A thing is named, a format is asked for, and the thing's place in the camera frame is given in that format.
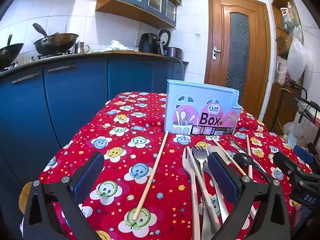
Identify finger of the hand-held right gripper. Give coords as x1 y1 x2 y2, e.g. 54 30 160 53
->
294 145 313 166
273 151 312 180

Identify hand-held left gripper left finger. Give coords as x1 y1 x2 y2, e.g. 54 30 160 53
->
21 151 105 240

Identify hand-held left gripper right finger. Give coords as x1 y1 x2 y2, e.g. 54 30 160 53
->
207 152 292 240

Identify black spoon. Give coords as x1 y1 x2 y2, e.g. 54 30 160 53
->
233 152 274 182

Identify grey spoon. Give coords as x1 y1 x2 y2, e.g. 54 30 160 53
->
203 145 230 224

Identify metal fork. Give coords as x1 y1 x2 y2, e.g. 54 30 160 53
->
192 145 213 240

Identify stainless steel knife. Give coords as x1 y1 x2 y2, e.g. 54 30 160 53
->
228 139 267 174

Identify white pink plastic fork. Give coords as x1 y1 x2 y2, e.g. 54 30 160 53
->
182 147 202 240

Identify light blue utensil box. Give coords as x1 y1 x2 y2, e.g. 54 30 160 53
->
164 79 242 136

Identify clear plastic bag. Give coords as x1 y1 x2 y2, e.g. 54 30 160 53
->
284 121 308 150

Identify red smiley flower tablecloth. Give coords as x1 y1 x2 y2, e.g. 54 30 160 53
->
37 92 313 240

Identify wooden shelf unit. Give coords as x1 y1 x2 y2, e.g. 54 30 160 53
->
262 0 305 135

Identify wooden stool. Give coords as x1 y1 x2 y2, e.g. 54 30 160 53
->
19 181 33 215

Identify blue base cabinets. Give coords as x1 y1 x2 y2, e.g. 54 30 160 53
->
0 56 188 205

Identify white plastic bag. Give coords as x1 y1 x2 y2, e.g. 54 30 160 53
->
287 37 307 82

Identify gas stove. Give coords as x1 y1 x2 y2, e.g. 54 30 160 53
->
37 50 73 60

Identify metal pitcher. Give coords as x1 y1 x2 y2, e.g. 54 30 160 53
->
73 41 90 54

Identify wooden cutting board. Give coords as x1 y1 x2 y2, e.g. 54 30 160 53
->
92 50 165 57

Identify crumpled patterned cloth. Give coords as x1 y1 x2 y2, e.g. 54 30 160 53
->
101 40 138 53

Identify black rice cooker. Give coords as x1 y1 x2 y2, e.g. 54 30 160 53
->
158 29 183 58

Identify large metal wok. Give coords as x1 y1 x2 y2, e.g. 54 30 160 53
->
34 33 80 55

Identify dark wok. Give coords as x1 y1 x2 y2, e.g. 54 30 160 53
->
0 34 24 69

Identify black air fryer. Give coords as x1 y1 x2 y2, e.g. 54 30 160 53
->
139 33 162 54

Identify wooden door with glass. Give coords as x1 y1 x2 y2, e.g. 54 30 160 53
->
204 0 272 128

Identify black wire cart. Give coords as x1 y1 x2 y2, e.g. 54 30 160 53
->
274 80 320 160

